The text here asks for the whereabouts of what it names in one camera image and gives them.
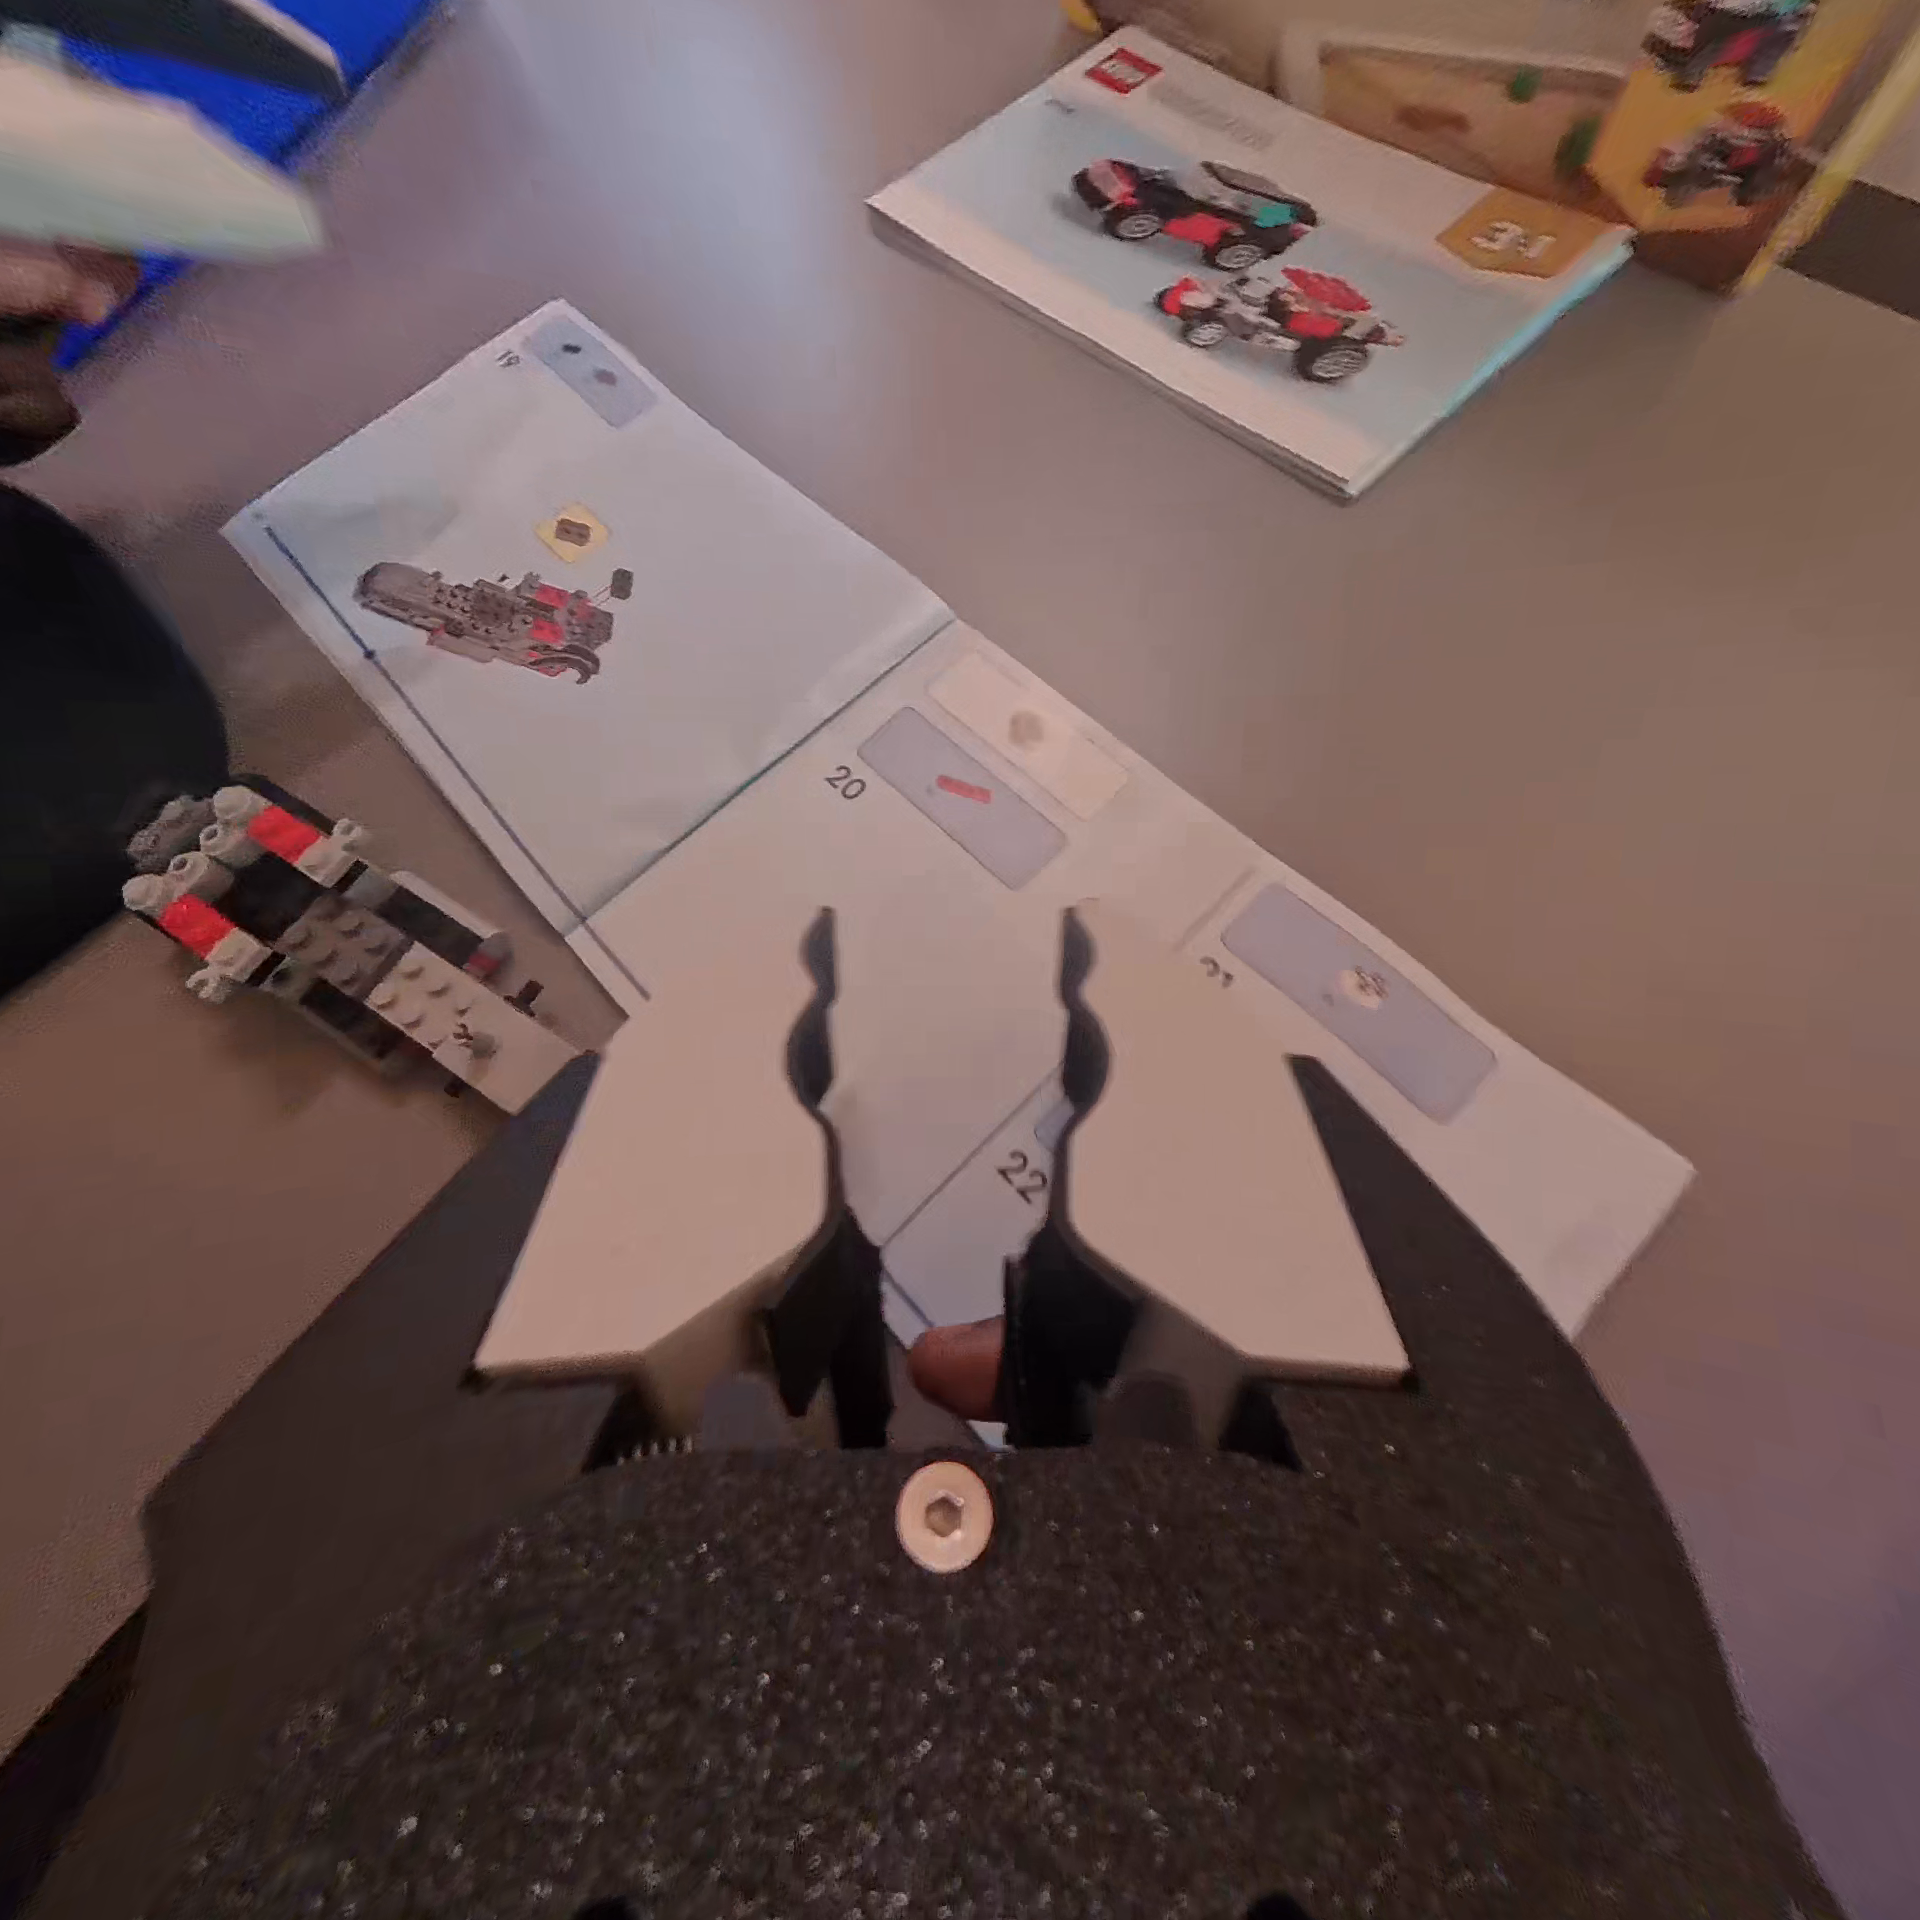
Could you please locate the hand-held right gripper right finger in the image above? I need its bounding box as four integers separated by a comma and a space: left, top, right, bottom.
1000, 896, 1414, 1455

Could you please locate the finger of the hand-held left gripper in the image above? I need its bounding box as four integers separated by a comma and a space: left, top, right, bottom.
0, 62, 327, 269

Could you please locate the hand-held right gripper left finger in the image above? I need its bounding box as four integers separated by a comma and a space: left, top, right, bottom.
469, 899, 897, 1447

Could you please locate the partly built brick vehicle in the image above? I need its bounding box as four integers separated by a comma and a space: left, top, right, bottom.
121, 779, 597, 1113

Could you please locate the instruction booklet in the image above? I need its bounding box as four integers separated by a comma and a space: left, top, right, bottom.
864, 25, 1637, 499
221, 299, 1697, 1447

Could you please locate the person's right hand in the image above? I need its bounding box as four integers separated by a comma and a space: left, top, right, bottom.
906, 1317, 1011, 1422

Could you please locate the blue plastic bin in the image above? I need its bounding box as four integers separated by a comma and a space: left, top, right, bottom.
44, 0, 460, 373

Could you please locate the black ribbed cloth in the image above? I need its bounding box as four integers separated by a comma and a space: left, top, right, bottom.
0, 479, 230, 1000

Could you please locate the closed instruction booklet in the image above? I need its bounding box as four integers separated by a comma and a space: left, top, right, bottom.
864, 25, 1637, 499

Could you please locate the toy truck brick set box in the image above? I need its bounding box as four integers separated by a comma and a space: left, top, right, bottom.
1056, 0, 1920, 297

